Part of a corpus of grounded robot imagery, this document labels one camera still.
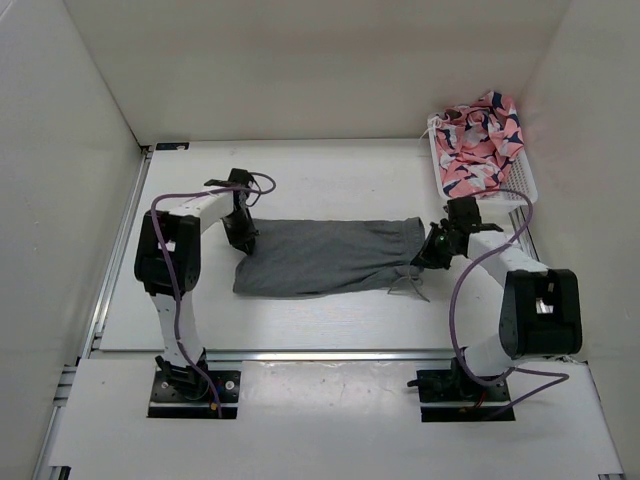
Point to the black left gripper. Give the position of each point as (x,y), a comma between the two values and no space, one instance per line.
(248,237)

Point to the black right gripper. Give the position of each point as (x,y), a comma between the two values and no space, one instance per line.
(427,258)

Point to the grey shorts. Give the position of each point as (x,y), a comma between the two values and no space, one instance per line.
(310,258)

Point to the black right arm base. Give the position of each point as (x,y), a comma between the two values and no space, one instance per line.
(448,395)

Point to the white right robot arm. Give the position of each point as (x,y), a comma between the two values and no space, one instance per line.
(540,313)

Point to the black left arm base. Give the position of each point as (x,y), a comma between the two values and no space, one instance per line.
(182,393)

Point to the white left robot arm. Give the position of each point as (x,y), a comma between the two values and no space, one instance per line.
(168,259)

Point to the pink patterned shorts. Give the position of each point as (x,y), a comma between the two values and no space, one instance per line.
(477,144)

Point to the white plastic basket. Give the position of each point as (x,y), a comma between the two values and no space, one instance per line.
(520,178)

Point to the left aluminium frame rail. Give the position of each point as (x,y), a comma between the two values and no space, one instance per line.
(89,326)

